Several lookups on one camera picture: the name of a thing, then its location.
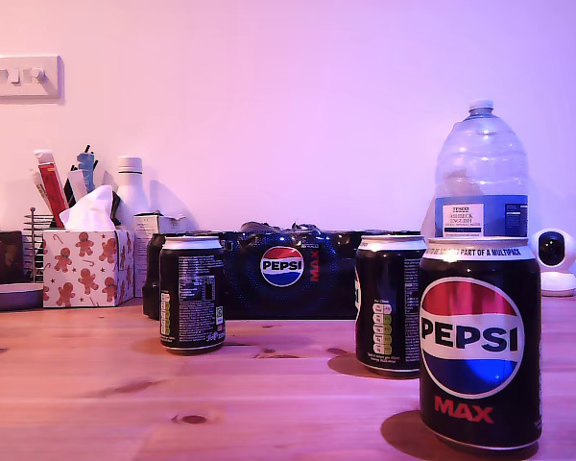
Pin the black Pepsi Max can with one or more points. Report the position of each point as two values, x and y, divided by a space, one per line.
384 307
480 336
192 298

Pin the black Pepsi Max multipack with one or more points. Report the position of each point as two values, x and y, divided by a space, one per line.
288 298

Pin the small white cardboard box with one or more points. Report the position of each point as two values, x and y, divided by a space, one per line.
149 223

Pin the white paper tissue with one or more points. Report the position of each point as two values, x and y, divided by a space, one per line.
88 209

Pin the large clear water bottle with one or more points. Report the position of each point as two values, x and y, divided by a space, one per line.
480 163

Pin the gingerbread print tissue box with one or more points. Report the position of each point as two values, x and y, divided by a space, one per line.
86 274

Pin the white paper sachet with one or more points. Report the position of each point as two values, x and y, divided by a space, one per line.
77 185

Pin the cream paper packet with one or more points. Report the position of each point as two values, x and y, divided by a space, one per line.
38 187

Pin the grey plate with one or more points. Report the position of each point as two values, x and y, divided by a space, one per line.
9 298

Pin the dark patterned box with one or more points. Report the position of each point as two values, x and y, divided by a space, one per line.
2 257

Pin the small white round camera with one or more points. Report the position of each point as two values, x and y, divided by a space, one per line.
559 269

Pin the white wall light switch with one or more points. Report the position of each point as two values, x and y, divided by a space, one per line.
24 91

